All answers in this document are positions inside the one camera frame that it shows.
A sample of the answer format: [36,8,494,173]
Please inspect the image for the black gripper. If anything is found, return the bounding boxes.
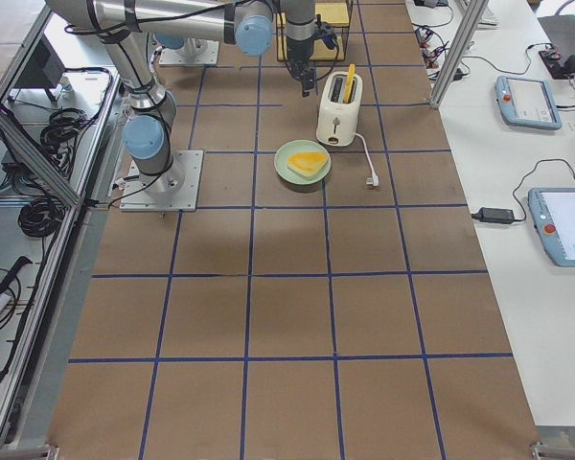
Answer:
[285,13,337,94]

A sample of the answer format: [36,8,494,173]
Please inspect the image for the cream white toaster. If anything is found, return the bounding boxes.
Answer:
[316,71,362,147]

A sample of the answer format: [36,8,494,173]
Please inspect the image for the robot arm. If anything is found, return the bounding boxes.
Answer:
[154,33,208,56]
[47,1,337,211]

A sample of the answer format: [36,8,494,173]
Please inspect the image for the bread slice in toaster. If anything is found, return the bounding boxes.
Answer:
[343,63,356,104]

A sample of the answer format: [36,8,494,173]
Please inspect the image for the bread slice on plate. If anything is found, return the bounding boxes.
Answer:
[287,151,329,178]

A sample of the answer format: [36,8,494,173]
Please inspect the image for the light green plate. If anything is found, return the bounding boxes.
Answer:
[274,140,332,185]

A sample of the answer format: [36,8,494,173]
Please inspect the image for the far teach pendant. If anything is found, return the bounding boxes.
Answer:
[494,76,563,130]

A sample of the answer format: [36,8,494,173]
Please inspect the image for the teach pendant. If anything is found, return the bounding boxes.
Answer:
[494,76,563,130]
[528,188,575,267]

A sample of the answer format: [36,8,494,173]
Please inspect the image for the black power adapter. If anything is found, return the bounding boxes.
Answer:
[471,207,516,224]

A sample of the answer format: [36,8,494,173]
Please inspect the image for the near teach pendant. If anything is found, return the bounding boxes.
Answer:
[528,188,575,267]

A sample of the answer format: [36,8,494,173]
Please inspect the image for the black wire basket wooden shelves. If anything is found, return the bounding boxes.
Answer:
[275,1,354,63]

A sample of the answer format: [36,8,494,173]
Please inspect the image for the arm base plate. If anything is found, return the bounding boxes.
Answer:
[159,38,219,67]
[119,150,204,212]

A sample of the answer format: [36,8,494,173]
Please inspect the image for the white toaster power cord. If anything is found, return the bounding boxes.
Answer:
[353,132,380,189]

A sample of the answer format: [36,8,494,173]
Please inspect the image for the aluminium frame post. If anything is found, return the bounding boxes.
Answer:
[429,0,487,109]

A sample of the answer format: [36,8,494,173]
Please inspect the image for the black coiled cable bundle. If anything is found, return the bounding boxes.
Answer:
[18,198,61,240]

